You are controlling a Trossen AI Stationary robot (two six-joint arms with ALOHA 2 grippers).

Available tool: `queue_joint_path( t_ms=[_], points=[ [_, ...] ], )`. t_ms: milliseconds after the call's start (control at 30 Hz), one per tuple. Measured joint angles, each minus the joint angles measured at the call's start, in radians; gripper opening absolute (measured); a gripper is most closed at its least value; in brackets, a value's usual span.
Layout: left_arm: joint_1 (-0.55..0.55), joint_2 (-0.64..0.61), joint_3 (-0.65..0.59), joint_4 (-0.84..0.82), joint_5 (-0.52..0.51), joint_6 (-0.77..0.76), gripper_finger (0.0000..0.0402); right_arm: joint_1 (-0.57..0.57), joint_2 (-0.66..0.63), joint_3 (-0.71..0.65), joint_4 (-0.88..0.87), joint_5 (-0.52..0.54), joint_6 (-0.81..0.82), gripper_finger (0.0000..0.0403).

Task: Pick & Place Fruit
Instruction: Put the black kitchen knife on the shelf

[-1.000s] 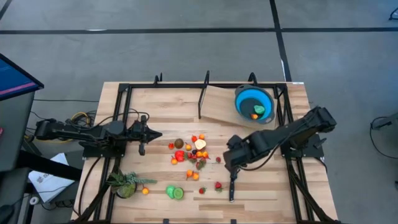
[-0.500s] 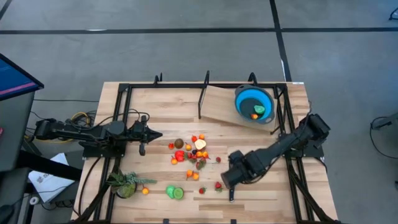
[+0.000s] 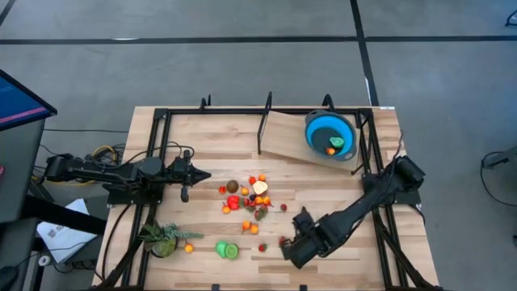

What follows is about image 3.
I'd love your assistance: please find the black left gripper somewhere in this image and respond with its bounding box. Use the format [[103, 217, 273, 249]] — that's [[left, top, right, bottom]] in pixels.
[[167, 150, 212, 203]]

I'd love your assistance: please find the blue collapsible bowl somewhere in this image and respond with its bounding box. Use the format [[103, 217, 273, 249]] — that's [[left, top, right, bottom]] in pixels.
[[304, 108, 359, 162]]

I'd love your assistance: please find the green potted plant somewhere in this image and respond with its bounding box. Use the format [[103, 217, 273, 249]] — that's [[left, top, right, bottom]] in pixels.
[[137, 221, 205, 259]]

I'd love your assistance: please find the black cart beam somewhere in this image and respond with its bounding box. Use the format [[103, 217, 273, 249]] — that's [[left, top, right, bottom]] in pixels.
[[22, 196, 108, 235]]

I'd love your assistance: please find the white paper sheet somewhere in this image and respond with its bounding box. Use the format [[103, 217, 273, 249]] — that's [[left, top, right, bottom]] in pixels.
[[36, 197, 99, 264]]

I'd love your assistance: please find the grey workstation cabinet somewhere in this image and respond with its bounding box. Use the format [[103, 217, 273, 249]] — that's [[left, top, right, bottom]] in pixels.
[[0, 119, 46, 224]]

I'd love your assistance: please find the monitor with blue screen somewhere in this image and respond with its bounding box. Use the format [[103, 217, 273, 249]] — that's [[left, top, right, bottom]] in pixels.
[[0, 68, 58, 133]]

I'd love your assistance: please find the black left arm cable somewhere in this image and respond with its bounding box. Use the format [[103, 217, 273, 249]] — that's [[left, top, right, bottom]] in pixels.
[[120, 141, 197, 163]]

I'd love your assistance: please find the black aluminium table frame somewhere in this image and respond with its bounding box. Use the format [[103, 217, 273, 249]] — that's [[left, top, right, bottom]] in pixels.
[[91, 105, 444, 291]]

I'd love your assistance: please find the yellow cable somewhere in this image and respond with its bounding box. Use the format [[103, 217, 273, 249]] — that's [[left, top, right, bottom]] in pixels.
[[34, 144, 119, 188]]

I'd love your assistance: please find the black floor cable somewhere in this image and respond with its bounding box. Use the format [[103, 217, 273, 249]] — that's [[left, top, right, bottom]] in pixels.
[[479, 145, 517, 208]]

